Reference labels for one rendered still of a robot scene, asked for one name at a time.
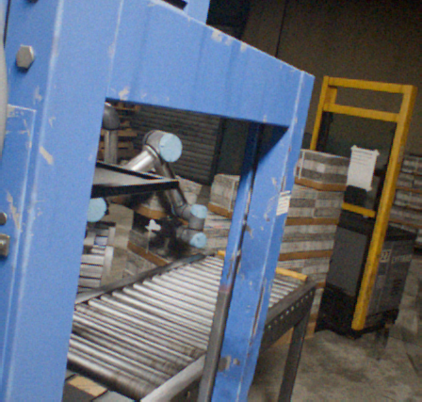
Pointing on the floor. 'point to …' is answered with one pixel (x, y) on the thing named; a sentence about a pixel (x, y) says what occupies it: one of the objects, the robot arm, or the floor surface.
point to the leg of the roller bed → (293, 359)
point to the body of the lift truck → (396, 241)
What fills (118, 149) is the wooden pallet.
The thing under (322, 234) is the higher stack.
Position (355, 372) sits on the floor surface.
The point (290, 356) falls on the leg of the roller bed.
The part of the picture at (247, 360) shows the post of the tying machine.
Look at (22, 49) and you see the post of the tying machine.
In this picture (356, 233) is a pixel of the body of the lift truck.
